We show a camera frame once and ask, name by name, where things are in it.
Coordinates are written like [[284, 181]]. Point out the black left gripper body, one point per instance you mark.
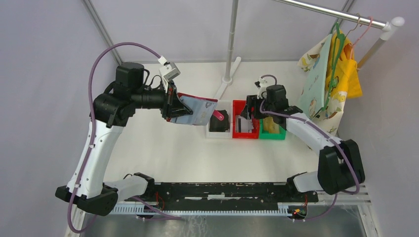
[[168, 99]]

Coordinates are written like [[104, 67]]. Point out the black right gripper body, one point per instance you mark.
[[253, 101]]

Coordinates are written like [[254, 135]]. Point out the red leather card holder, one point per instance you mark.
[[203, 108]]

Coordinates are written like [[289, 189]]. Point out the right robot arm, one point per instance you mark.
[[340, 167]]

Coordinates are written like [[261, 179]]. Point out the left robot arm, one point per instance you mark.
[[111, 111]]

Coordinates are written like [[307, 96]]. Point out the white cards stack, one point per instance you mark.
[[243, 125]]

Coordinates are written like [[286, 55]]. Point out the gold cards stack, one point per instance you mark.
[[270, 126]]

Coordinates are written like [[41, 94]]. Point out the black cards stack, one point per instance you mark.
[[220, 121]]

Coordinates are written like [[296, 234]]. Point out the red plastic bin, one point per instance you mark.
[[237, 107]]

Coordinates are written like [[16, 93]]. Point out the white plastic bin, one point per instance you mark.
[[222, 105]]

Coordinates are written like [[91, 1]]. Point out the green plastic bin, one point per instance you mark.
[[266, 136]]

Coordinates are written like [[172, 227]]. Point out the patterned cream cloth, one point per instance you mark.
[[314, 63]]

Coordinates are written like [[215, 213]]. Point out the yellow garment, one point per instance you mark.
[[348, 86]]

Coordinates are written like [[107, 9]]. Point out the green hanger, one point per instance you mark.
[[337, 49]]

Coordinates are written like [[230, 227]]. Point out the small circuit board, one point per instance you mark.
[[298, 213]]

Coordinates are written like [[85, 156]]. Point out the pink hanger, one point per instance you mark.
[[352, 46]]

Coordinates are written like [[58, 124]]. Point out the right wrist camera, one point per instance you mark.
[[261, 84]]

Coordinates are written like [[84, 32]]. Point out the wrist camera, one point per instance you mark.
[[168, 71], [261, 84]]

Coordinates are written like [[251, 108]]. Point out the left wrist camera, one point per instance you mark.
[[168, 71]]

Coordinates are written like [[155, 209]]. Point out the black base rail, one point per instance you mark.
[[263, 196]]

